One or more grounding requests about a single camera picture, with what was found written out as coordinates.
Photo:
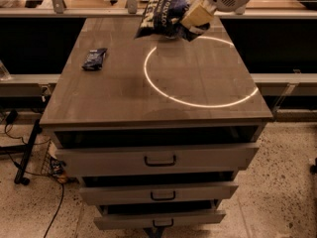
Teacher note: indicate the small dark blue snack bag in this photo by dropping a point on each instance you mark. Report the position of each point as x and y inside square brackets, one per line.
[94, 59]

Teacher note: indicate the grey drawer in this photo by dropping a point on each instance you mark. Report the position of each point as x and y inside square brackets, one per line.
[135, 194]
[121, 221]
[102, 162]

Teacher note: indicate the bottom grey drawer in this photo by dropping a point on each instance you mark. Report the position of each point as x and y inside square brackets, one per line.
[121, 221]

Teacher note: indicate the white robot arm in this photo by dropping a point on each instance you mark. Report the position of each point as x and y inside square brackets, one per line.
[226, 6]

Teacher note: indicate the wire basket with snack bags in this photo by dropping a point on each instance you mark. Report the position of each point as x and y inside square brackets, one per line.
[52, 166]

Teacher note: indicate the black stand leg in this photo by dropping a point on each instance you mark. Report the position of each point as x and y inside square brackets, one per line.
[19, 178]

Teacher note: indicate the middle grey drawer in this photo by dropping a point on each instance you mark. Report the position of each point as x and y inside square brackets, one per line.
[135, 194]

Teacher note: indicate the large blue chip bag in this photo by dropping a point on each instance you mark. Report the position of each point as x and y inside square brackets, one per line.
[162, 17]

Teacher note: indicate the top grey drawer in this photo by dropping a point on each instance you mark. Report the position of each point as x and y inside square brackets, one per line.
[102, 162]

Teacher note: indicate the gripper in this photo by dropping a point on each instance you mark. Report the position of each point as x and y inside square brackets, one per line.
[200, 13]

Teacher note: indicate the grey drawer cabinet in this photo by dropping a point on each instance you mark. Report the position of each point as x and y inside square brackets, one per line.
[154, 92]

